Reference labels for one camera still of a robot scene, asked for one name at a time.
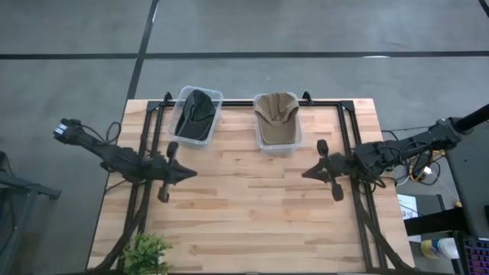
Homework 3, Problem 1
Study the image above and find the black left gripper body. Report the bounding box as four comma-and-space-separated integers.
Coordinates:
146, 141, 180, 204

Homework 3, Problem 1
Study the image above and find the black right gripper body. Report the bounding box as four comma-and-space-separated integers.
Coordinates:
316, 138, 359, 203

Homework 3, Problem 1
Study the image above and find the dark green cap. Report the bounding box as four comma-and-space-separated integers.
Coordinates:
173, 89, 218, 142

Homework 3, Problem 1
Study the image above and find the tan cap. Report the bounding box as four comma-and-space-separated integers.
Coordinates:
254, 92, 301, 147

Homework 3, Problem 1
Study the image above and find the clear plastic bin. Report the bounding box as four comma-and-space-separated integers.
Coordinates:
165, 85, 225, 150
252, 91, 304, 157

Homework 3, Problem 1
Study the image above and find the white paper sheet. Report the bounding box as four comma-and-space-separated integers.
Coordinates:
396, 193, 422, 222

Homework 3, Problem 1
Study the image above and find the green artificial plant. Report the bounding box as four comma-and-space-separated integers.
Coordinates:
121, 232, 173, 275

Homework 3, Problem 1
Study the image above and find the black bar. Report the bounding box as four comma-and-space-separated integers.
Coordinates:
403, 205, 471, 237

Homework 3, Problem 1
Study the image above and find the grey metal stand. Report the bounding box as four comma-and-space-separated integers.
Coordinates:
436, 115, 489, 238

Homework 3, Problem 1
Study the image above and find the white and yellow bottle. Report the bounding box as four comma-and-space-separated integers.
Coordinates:
419, 237, 461, 260

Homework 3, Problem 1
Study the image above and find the black pole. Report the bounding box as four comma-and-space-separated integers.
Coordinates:
453, 103, 489, 134

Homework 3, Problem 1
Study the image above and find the backlit keyboard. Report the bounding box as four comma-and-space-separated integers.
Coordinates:
461, 237, 489, 275

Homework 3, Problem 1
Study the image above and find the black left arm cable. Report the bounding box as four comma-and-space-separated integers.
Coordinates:
82, 121, 122, 145

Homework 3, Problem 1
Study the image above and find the yellow cable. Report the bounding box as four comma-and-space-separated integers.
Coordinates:
408, 149, 447, 183

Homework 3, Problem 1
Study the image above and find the black aluminium table frame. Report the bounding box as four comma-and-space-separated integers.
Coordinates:
90, 90, 416, 275

